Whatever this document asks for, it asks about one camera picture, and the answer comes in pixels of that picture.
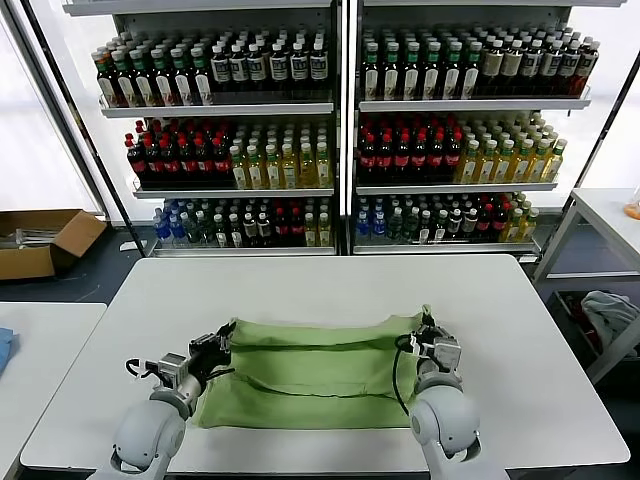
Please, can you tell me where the beige-label dark drink bottle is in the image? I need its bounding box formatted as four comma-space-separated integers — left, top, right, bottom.
502, 39, 524, 96
483, 39, 505, 96

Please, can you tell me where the grey-framed side table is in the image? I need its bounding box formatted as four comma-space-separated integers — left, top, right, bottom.
532, 187, 640, 386

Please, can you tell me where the grey metal shelf unit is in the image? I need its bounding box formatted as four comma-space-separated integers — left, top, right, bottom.
349, 0, 630, 259
62, 0, 347, 259

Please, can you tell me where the brown cardboard box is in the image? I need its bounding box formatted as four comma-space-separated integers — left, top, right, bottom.
0, 208, 109, 281

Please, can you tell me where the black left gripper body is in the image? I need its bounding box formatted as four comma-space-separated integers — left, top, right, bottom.
188, 344, 234, 381

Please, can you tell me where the grey cloth pile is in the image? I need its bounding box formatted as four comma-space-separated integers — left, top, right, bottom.
579, 290, 640, 351

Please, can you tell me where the black window frame post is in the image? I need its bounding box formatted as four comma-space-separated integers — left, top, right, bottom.
542, 64, 640, 264
19, 0, 149, 259

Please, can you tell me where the green-label dark tea bottle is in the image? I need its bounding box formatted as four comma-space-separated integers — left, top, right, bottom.
443, 42, 464, 101
171, 47, 194, 107
402, 42, 424, 101
382, 42, 403, 101
192, 46, 214, 106
130, 48, 153, 107
363, 42, 382, 101
463, 42, 484, 100
423, 42, 444, 101
151, 48, 173, 107
112, 49, 134, 108

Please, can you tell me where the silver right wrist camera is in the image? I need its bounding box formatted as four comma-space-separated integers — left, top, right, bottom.
433, 337, 462, 370

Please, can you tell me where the green polo shirt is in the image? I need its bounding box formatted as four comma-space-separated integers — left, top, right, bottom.
193, 303, 436, 431

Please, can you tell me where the blue folded cloth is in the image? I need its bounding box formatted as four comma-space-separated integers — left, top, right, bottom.
0, 327, 21, 377

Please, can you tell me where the black storage crate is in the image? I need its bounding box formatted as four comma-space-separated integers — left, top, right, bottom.
547, 289, 640, 362

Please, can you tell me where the navy-label red drink bottle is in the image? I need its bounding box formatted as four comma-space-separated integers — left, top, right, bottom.
577, 38, 600, 95

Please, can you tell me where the navy-label dark drink bottle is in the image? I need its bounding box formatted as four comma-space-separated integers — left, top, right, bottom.
229, 44, 250, 94
289, 42, 310, 93
210, 44, 231, 94
560, 39, 581, 96
309, 42, 330, 93
269, 43, 290, 93
542, 39, 564, 96
523, 39, 545, 96
247, 43, 267, 94

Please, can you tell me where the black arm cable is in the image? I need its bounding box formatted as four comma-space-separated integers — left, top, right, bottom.
392, 334, 421, 416
124, 357, 161, 381

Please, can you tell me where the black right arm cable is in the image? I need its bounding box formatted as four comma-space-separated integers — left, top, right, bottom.
392, 334, 421, 416

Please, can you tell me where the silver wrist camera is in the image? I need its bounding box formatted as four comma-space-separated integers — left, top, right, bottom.
157, 352, 190, 385
433, 337, 462, 370

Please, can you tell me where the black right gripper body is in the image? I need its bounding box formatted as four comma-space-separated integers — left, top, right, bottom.
412, 333, 441, 362

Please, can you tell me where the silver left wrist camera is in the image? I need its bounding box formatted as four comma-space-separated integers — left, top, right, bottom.
157, 352, 190, 385

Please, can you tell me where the metal parts bundle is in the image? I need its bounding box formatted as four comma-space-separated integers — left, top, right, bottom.
0, 228, 57, 250

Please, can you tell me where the orange-label dark tea bottle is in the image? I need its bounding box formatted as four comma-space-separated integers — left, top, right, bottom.
95, 49, 117, 109

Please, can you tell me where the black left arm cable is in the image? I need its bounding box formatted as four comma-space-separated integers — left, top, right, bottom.
124, 357, 161, 381

